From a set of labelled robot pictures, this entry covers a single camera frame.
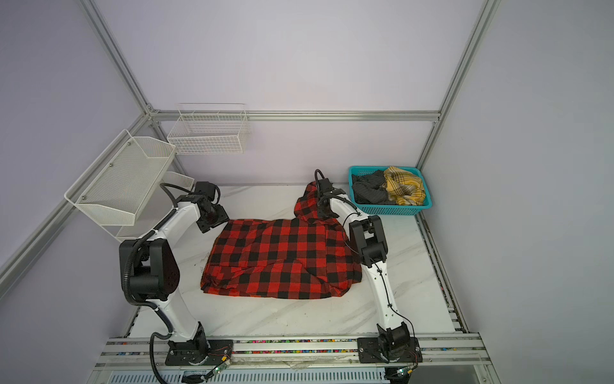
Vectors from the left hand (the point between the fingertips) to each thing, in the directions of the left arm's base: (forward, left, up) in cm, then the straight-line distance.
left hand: (217, 222), depth 93 cm
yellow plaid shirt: (+19, -78, +2) cm, 81 cm away
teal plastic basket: (+11, -72, -5) cm, 73 cm away
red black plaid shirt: (-10, -35, -10) cm, 38 cm away
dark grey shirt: (+21, -63, -1) cm, 66 cm away
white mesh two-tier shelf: (0, +25, +18) cm, 31 cm away
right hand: (+14, -44, -9) cm, 47 cm away
